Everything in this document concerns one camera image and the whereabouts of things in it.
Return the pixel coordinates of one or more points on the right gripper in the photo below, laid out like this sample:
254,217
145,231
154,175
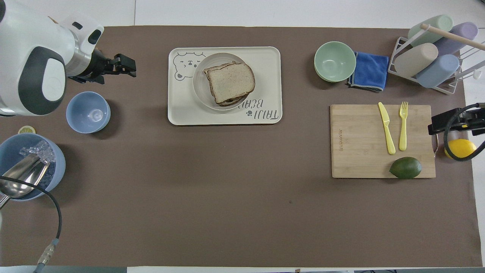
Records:
475,123

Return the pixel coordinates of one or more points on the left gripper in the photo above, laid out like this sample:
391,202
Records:
99,66

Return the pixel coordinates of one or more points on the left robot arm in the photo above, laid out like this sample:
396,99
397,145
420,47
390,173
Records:
26,41

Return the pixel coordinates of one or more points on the white round plate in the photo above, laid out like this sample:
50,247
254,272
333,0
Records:
201,91

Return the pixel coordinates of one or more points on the yellow lemon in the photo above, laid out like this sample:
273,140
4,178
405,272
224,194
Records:
460,148

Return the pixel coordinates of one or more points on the silver metal utensil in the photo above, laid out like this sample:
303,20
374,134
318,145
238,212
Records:
435,146

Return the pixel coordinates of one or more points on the light blue bowl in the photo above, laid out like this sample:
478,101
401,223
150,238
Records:
88,112

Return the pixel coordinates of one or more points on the blue cup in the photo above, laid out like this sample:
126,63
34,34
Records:
437,71

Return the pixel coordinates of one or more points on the yellow plastic fork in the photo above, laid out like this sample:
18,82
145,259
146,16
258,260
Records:
403,129

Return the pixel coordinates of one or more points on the green avocado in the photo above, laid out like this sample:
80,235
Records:
405,168

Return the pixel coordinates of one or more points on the beige cup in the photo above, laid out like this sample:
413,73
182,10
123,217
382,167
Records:
416,60

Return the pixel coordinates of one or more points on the purple cup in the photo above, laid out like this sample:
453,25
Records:
460,36

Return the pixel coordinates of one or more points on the yellow plastic knife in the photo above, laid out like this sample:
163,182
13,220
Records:
386,127

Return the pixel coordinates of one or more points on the cream tray with bear print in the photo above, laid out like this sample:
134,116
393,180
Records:
182,102

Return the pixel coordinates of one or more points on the wooden rod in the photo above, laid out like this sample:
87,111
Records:
451,35

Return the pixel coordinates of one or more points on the lemon slice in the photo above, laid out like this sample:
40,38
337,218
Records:
26,130

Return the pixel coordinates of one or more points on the clear ice cubes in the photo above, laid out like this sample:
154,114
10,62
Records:
41,149

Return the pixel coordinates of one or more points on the green cup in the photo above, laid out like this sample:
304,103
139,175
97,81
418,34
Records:
435,25

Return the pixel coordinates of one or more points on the blue ice bucket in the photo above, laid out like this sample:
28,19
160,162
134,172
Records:
57,167

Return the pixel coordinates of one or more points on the wooden cutting board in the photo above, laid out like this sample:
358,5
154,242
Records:
360,144

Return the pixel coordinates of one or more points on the blue cloth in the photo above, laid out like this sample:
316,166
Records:
370,70

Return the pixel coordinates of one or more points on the bread slice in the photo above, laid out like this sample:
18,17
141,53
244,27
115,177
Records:
231,80
229,103

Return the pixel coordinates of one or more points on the silver metal scoop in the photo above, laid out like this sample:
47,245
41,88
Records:
22,176

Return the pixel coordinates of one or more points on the green bowl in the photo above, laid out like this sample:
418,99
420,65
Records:
335,60

